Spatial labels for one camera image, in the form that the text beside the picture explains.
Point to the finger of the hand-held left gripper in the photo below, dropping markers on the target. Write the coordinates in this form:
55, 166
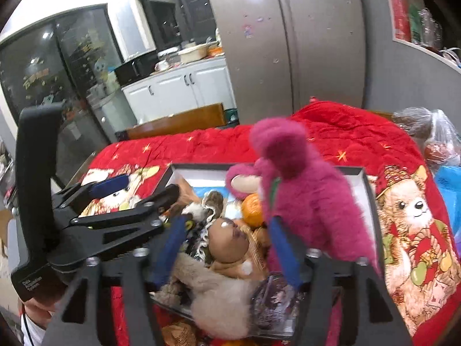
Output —
108, 186
144, 207

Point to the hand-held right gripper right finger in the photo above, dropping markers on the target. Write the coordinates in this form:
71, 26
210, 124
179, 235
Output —
284, 254

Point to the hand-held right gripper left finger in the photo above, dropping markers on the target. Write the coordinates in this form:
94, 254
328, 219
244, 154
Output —
169, 250

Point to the white crochet scrunchie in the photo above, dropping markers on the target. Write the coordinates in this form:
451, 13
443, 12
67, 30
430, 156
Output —
201, 239

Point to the large orange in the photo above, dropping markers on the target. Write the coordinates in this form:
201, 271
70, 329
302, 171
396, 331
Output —
252, 209

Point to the tan soft toy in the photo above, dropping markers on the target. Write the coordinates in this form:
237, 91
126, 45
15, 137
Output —
227, 241

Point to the dark cardboard box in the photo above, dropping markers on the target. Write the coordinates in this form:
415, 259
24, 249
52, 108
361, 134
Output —
201, 177

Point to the pink plush toy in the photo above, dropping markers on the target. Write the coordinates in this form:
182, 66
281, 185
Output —
306, 187

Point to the person's left hand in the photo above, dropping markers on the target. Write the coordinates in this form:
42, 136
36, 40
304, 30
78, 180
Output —
43, 308

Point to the gold wrapped packet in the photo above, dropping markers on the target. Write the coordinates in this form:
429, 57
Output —
178, 335
259, 248

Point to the white fleece scrunchie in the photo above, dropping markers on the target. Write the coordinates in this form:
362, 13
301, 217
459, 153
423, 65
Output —
192, 211

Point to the beige plush toy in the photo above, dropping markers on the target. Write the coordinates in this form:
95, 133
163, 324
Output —
219, 295

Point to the wooden chair back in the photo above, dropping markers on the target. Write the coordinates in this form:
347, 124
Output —
180, 122

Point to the small orange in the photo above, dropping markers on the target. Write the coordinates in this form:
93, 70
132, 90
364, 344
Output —
234, 343

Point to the dark glass door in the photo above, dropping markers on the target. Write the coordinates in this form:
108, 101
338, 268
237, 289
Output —
43, 79

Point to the black microwave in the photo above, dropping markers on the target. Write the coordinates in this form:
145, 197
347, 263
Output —
135, 68

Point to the white cup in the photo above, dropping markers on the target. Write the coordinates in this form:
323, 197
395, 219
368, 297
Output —
162, 65

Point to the red printed blanket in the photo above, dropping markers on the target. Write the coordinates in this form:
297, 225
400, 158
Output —
360, 140

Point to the white kitchen cabinet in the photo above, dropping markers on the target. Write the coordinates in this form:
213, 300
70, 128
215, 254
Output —
209, 86

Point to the cream basin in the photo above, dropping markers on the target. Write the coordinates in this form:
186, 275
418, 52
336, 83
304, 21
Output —
192, 53

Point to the blue plastic bag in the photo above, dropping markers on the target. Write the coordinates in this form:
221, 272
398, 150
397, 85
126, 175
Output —
448, 183

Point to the clear plastic bag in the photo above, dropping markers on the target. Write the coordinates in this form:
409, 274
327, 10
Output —
432, 133

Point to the grey refrigerator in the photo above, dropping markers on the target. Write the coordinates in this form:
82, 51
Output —
270, 43

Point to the green packet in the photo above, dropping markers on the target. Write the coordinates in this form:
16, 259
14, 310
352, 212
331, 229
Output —
415, 25

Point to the red box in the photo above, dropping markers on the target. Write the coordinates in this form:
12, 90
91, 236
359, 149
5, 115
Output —
399, 14

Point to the clear bottles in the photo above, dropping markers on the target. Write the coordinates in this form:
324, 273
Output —
430, 29

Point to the glass wall cabinet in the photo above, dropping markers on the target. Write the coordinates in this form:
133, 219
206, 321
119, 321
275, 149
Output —
180, 10

